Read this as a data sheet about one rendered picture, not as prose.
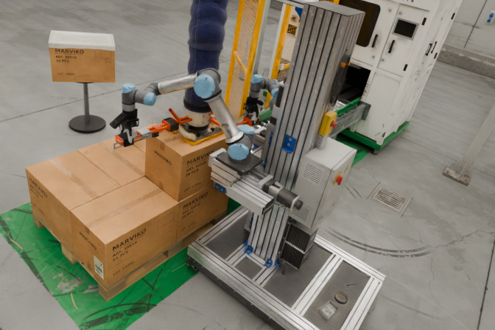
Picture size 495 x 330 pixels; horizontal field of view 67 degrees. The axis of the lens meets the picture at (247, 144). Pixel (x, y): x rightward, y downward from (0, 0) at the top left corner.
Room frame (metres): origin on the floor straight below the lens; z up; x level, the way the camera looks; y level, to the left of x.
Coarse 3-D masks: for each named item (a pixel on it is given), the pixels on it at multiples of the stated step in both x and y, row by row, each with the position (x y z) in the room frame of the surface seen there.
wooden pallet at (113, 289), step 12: (36, 216) 2.07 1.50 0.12; (216, 216) 2.44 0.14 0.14; (48, 228) 1.97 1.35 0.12; (204, 228) 2.39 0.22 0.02; (60, 240) 1.87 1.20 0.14; (180, 240) 2.10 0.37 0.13; (192, 240) 2.23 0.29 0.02; (72, 252) 1.80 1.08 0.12; (168, 252) 2.00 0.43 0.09; (84, 264) 1.70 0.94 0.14; (144, 264) 1.81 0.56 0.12; (156, 264) 1.92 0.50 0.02; (132, 276) 1.77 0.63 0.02; (108, 288) 1.57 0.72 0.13; (120, 288) 1.64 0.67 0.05; (108, 300) 1.57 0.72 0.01
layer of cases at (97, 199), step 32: (64, 160) 2.28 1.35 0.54; (96, 160) 2.36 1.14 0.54; (128, 160) 2.44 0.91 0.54; (32, 192) 2.07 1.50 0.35; (64, 192) 1.93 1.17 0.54; (96, 192) 1.99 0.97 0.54; (128, 192) 2.06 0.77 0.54; (160, 192) 2.12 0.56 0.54; (64, 224) 1.83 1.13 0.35; (96, 224) 1.71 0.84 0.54; (128, 224) 1.76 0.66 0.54; (160, 224) 1.92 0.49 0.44; (192, 224) 2.20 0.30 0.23; (96, 256) 1.61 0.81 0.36; (128, 256) 1.70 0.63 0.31
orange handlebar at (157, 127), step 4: (212, 112) 2.50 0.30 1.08; (184, 116) 2.35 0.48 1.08; (184, 120) 2.29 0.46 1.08; (188, 120) 2.31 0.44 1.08; (212, 120) 2.38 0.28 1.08; (216, 120) 2.38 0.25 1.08; (156, 124) 2.15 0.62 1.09; (160, 124) 2.17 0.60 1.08; (164, 124) 2.19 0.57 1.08; (236, 124) 2.37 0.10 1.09; (240, 124) 2.40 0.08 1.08; (148, 128) 2.09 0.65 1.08; (152, 128) 2.11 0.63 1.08; (156, 128) 2.11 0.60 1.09; (160, 128) 2.11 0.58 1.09; (164, 128) 2.14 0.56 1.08; (168, 128) 2.17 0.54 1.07; (136, 132) 2.02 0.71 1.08; (152, 132) 2.07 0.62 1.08; (160, 132) 2.11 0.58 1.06; (140, 136) 1.99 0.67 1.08; (116, 140) 1.89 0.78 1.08
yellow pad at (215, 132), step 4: (208, 128) 2.46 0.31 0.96; (212, 128) 2.42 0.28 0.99; (216, 128) 2.47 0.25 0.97; (220, 128) 2.49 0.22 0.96; (212, 132) 2.41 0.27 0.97; (216, 132) 2.42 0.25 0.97; (220, 132) 2.44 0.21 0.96; (196, 136) 2.30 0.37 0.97; (200, 136) 2.31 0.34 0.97; (204, 136) 2.32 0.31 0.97; (208, 136) 2.34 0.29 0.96; (212, 136) 2.36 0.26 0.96; (216, 136) 2.39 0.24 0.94; (184, 140) 2.25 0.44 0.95; (188, 140) 2.24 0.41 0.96; (192, 140) 2.24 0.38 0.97; (196, 140) 2.25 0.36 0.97; (200, 140) 2.27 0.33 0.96; (204, 140) 2.29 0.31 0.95; (192, 144) 2.20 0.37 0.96
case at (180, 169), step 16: (160, 144) 2.19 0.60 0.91; (176, 144) 2.18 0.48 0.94; (208, 144) 2.26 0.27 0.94; (224, 144) 2.39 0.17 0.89; (160, 160) 2.19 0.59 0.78; (176, 160) 2.09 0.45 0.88; (192, 160) 2.14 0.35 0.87; (160, 176) 2.18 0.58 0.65; (176, 176) 2.08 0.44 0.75; (192, 176) 2.15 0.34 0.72; (208, 176) 2.29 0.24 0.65; (176, 192) 2.07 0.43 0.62; (192, 192) 2.17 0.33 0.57
